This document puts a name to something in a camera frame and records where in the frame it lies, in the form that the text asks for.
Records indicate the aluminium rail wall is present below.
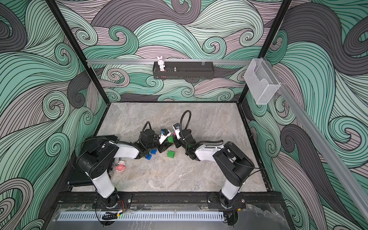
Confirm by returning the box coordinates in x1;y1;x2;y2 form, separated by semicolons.
86;58;252;66
263;59;368;220

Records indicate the green lego brick right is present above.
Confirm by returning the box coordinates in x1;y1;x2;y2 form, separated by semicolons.
167;150;175;158

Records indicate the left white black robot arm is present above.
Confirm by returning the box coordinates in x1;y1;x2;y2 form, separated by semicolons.
76;129;172;209

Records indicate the pink toy figure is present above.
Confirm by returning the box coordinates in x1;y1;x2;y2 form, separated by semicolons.
116;161;126;172

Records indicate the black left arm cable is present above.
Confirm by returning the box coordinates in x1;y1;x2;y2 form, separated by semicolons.
138;121;157;156

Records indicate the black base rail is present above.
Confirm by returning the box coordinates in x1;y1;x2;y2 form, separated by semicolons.
52;192;286;211

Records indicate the black box on table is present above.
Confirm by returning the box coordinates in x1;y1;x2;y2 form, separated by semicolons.
69;135;118;186

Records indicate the aluminium rail right wall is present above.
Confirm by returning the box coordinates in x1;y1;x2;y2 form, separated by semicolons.
263;59;368;220

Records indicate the white pink bunny figurine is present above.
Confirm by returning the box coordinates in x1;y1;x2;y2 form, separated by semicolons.
157;56;165;71

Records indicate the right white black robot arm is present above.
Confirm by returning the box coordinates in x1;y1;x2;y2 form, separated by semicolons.
174;126;255;209

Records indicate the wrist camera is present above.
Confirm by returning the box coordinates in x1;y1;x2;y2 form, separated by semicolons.
159;128;171;144
172;123;181;140

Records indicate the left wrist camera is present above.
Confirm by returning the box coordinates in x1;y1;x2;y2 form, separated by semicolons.
159;128;171;144

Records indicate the black wall shelf tray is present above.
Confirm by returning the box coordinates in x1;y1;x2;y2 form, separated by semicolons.
152;61;215;80

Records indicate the clear plastic wall bin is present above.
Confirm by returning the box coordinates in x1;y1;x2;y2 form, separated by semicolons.
244;58;280;105

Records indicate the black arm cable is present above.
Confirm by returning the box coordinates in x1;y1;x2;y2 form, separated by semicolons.
138;121;157;156
179;110;224;147

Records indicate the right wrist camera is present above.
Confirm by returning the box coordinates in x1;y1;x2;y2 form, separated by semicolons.
172;123;181;140

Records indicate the aluminium rail back wall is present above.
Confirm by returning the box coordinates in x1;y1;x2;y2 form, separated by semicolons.
86;58;252;66

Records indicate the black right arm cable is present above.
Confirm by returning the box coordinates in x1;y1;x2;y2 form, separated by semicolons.
179;110;224;147

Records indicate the white slotted cable duct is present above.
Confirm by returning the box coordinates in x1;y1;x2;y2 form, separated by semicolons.
57;211;225;222

